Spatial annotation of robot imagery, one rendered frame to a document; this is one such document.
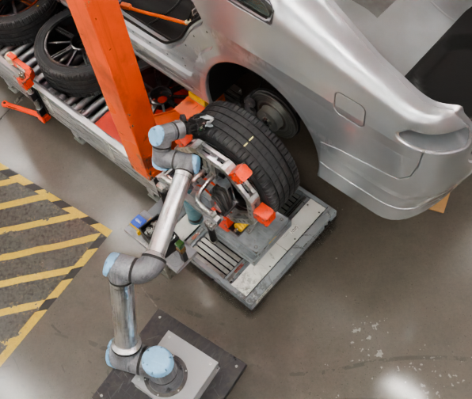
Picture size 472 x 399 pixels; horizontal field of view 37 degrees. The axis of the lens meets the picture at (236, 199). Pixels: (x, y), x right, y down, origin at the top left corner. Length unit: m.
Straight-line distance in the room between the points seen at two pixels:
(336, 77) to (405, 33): 1.17
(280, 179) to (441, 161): 0.81
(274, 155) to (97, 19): 1.06
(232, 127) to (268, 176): 0.30
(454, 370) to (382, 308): 0.53
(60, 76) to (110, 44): 1.59
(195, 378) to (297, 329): 0.78
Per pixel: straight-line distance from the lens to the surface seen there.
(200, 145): 3.52
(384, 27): 4.17
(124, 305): 3.33
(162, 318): 4.02
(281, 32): 3.19
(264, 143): 3.48
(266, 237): 4.23
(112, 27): 3.27
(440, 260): 4.49
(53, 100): 4.89
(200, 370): 3.78
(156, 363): 3.54
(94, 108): 4.93
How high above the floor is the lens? 3.99
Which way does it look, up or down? 59 degrees down
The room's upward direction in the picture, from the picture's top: 10 degrees counter-clockwise
